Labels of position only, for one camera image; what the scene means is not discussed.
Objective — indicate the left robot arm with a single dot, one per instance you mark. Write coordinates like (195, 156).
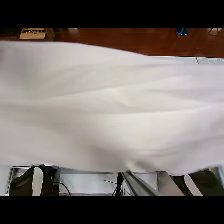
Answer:
(23, 182)

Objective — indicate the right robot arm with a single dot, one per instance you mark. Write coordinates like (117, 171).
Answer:
(204, 182)

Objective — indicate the silver frame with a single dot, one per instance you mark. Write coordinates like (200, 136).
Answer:
(136, 185)

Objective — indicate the white garment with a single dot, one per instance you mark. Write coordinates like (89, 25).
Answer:
(110, 106)

